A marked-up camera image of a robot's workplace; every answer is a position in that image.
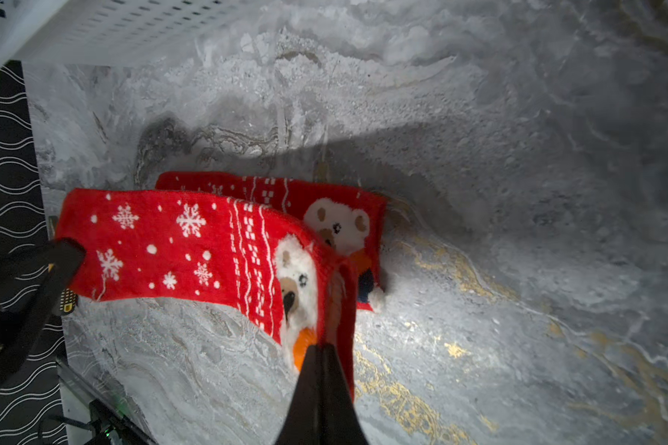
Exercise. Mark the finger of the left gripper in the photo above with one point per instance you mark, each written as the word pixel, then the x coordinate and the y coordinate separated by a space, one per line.
pixel 19 331

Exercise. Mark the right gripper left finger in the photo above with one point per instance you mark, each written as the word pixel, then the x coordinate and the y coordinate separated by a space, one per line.
pixel 303 422

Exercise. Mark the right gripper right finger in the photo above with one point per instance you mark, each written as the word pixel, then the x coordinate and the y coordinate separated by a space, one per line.
pixel 339 422

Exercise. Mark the red christmas sock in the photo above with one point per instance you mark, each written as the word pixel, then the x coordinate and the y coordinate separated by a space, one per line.
pixel 268 265
pixel 349 219

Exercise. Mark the white plastic basket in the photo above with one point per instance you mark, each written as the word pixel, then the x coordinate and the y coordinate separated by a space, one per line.
pixel 111 32

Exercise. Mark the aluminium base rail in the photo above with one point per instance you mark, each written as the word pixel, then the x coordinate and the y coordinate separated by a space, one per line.
pixel 89 417

